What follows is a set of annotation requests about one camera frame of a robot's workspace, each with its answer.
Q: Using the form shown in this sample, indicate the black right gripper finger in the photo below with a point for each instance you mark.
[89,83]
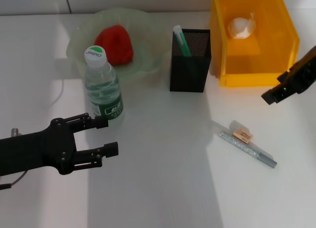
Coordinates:
[274,96]
[284,77]

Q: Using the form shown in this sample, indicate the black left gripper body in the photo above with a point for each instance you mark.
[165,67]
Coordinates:
[34,149]

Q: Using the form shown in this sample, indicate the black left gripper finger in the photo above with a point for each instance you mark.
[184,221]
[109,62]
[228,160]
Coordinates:
[111,149]
[101,122]

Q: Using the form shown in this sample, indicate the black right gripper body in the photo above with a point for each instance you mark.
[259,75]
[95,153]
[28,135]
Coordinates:
[307,70]

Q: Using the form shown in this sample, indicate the clear water bottle green label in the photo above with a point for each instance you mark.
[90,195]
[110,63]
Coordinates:
[103,89]

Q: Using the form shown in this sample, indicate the white paper ball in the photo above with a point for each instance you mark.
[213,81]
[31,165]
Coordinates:
[239,28]

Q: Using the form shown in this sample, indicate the orange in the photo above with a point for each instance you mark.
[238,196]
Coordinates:
[116,44]

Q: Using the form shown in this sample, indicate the mint green pen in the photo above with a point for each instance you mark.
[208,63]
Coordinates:
[182,43]

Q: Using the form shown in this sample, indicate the white eraser tan sleeve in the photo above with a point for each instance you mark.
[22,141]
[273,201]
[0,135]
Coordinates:
[243,135]

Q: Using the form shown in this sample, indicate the silver glitter pen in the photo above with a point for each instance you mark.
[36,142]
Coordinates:
[247,149]

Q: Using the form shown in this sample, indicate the black mesh pen holder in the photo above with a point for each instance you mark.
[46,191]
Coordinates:
[187,72]

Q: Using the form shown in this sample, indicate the green glass fruit plate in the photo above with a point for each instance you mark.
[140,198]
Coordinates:
[148,40]

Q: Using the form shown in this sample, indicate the yellow plastic bin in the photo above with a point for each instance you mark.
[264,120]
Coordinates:
[266,52]

